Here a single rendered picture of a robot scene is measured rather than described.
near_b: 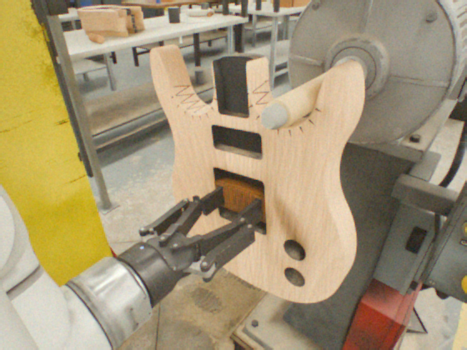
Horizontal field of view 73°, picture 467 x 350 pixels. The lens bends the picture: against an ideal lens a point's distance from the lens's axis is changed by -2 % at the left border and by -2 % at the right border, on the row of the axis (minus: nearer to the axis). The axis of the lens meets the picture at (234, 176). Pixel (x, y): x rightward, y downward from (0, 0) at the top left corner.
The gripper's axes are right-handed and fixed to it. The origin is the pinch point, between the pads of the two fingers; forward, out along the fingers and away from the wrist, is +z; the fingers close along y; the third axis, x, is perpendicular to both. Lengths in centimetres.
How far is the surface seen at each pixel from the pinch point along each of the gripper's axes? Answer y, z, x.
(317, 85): 11.9, 2.9, 18.7
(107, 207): -157, 45, -84
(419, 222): 21.3, 36.3, -19.3
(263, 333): -16, 24, -76
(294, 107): 12.4, -3.3, 18.0
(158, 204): -134, 69, -88
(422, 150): 20.6, 25.0, 3.0
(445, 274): 28.7, 16.0, -13.6
